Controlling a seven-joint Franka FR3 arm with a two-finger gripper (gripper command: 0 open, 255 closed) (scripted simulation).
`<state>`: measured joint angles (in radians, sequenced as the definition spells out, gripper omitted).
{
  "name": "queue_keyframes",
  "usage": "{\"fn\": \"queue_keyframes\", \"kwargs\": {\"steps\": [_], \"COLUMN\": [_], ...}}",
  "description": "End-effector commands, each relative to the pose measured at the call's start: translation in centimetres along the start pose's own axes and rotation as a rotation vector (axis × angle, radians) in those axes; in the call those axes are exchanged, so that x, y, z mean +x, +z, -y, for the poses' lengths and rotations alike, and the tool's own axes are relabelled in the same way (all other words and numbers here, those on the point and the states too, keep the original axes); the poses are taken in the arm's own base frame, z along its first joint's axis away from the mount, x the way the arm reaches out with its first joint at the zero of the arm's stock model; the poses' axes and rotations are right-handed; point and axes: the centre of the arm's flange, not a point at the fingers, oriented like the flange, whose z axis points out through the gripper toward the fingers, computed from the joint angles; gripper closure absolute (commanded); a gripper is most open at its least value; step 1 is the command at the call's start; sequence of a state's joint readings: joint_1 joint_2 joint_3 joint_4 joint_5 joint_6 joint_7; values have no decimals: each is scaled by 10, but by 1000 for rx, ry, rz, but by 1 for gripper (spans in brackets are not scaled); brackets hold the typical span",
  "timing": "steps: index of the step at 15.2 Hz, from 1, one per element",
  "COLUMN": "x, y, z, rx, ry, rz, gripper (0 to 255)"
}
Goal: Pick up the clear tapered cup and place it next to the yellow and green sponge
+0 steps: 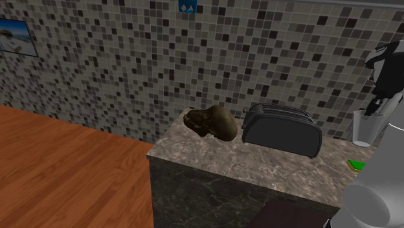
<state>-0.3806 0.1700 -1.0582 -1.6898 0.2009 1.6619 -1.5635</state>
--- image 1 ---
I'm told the white cup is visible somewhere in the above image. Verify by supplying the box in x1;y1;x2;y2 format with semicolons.
352;109;385;148

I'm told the black toaster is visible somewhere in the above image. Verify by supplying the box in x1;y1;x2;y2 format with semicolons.
241;102;323;159

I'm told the green flat sponge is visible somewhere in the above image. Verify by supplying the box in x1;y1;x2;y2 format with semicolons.
346;159;366;173

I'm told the brown skull figure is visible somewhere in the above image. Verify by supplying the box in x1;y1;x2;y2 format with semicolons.
183;104;238;142

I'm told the blue wall sign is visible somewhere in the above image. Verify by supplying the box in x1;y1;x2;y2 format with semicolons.
178;0;198;14

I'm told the beach wall picture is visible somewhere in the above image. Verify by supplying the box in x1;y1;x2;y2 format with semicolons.
0;17;39;58

